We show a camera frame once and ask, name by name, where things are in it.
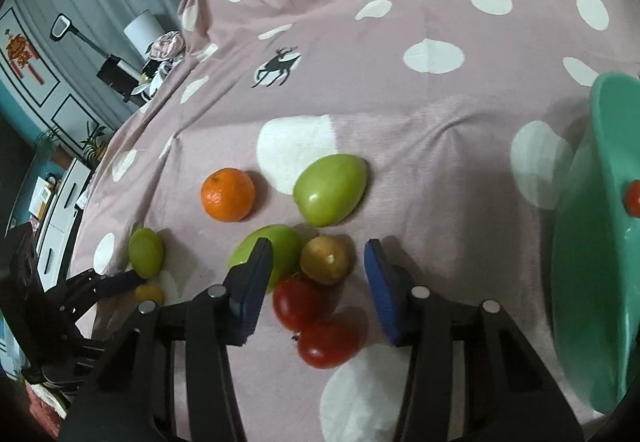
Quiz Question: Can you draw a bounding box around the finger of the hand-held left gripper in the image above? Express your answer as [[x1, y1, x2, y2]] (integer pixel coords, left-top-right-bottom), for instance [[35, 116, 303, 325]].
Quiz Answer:
[[59, 269, 149, 319]]

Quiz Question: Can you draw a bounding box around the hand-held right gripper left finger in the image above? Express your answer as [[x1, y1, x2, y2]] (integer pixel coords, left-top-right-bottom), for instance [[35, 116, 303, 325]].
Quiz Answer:
[[60, 237, 275, 442]]

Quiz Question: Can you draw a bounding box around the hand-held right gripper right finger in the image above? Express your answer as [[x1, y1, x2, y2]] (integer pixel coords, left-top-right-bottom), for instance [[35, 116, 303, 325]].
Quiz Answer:
[[364, 238, 586, 442]]

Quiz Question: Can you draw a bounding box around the small yellow fruit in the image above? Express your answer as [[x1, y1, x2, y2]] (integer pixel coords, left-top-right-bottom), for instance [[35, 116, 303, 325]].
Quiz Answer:
[[134, 283, 165, 307]]

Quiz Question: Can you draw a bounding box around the small green fruit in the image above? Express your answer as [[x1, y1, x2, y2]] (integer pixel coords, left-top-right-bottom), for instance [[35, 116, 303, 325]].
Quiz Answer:
[[128, 228, 165, 279]]

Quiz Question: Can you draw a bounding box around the red tomato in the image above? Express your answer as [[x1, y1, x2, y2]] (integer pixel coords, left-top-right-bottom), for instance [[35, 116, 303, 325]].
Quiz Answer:
[[622, 181, 640, 218], [272, 276, 331, 332], [297, 321, 361, 370]]

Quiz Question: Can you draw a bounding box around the round green fruit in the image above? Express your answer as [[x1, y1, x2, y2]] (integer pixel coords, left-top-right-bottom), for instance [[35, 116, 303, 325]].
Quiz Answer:
[[228, 224, 303, 293]]

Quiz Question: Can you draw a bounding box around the yellow-brown round fruit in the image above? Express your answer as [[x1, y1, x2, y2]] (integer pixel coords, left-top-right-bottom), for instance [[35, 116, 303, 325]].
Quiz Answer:
[[300, 235, 351, 286]]

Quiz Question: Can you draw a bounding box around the orange mandarin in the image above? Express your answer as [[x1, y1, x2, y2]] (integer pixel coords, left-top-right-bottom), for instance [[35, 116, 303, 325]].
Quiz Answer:
[[201, 167, 256, 223]]

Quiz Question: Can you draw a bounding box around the large green mango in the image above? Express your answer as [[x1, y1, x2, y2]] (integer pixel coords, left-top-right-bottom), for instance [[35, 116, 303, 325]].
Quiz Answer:
[[293, 153, 369, 228]]

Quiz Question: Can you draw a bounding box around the green plastic bowl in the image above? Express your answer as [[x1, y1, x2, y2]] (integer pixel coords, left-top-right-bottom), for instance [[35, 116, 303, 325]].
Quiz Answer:
[[550, 71, 640, 415]]

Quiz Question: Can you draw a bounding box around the white cabinet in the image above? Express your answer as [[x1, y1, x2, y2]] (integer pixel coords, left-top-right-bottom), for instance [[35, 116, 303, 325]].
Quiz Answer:
[[30, 157, 96, 273]]

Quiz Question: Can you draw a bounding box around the potted green plant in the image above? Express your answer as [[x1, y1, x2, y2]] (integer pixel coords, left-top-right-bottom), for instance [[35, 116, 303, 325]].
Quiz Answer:
[[80, 121, 114, 164]]

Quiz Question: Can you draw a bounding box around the black box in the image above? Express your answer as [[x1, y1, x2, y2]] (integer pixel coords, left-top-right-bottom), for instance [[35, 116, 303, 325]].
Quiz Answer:
[[96, 55, 142, 98]]

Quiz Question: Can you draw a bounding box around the pink polka dot blanket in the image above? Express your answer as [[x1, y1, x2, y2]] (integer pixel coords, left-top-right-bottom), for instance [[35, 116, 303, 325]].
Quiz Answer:
[[65, 0, 640, 442]]

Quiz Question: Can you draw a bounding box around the crumpled pink cloth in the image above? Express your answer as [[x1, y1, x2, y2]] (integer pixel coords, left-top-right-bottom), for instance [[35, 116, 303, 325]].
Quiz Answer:
[[146, 31, 187, 63]]

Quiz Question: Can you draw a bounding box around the red wall ornament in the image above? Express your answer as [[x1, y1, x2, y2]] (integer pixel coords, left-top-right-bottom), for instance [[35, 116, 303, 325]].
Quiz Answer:
[[2, 27, 46, 86]]

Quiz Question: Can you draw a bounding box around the black vacuum cleaner handle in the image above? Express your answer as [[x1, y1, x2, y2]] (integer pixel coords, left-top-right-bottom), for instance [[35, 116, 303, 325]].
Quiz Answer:
[[50, 14, 113, 60]]

